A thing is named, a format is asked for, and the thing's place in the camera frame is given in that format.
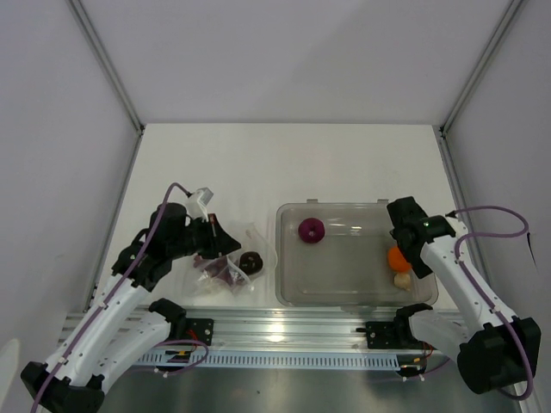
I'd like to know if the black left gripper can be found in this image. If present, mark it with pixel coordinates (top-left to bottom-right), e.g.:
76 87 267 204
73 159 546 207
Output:
168 213 241 260

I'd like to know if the red grape bunch toy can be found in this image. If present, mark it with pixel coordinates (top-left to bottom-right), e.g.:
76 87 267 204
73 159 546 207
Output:
193 255 248 287

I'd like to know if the clear zip top bag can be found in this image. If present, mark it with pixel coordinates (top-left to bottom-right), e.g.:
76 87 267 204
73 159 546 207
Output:
182 221 278 298

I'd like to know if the dark chocolate donut toy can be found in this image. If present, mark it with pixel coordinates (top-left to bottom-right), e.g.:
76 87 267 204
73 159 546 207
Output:
238 251 263 275

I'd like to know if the purple donut toy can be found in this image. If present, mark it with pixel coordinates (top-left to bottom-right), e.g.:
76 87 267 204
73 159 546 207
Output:
298 218 325 243

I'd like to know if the orange fruit toy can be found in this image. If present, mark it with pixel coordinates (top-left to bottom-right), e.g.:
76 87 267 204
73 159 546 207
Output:
387 246 412 273

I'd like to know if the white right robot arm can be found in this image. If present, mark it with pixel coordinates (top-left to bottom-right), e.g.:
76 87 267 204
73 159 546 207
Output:
387 196 542 401

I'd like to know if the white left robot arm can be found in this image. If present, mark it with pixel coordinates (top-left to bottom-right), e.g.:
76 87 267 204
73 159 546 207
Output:
21 202 241 412

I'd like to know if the clear plastic food container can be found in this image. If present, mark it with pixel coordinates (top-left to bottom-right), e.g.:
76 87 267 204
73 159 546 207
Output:
275 200 438 307

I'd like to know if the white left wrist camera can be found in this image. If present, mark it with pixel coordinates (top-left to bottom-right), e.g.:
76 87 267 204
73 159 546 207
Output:
185 188 214 220

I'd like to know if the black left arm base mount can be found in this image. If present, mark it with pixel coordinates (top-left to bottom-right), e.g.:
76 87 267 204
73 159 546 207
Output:
170 318 214 346

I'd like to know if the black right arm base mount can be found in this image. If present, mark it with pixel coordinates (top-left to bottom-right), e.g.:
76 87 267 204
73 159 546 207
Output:
356 321 431 350

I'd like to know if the white slotted cable duct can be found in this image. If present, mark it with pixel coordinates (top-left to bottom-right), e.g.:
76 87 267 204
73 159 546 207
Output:
137 351 399 371

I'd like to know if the left aluminium frame post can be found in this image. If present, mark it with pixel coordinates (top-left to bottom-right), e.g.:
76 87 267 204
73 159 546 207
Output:
65 0 145 135

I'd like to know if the aluminium frame post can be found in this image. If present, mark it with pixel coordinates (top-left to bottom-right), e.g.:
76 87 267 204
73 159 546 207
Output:
65 0 145 135
439 0 529 139

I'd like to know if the right aluminium frame post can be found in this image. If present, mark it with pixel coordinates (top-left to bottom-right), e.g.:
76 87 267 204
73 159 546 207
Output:
439 0 529 139

